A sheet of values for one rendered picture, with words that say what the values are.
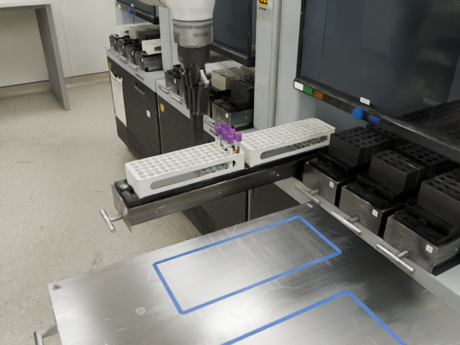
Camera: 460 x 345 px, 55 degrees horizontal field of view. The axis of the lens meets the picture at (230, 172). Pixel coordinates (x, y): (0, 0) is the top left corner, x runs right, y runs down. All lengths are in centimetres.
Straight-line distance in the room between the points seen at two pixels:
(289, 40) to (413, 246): 69
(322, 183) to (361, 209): 14
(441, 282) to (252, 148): 54
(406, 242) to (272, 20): 78
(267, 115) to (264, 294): 85
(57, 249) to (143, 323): 161
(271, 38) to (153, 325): 98
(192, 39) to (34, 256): 160
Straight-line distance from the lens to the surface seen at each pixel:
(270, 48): 147
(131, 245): 228
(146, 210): 108
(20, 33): 453
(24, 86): 463
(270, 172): 122
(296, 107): 139
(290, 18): 137
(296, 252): 90
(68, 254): 231
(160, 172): 109
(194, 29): 101
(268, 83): 150
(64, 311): 83
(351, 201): 115
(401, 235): 107
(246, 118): 161
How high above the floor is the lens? 139
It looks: 29 degrees down
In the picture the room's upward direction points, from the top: straight up
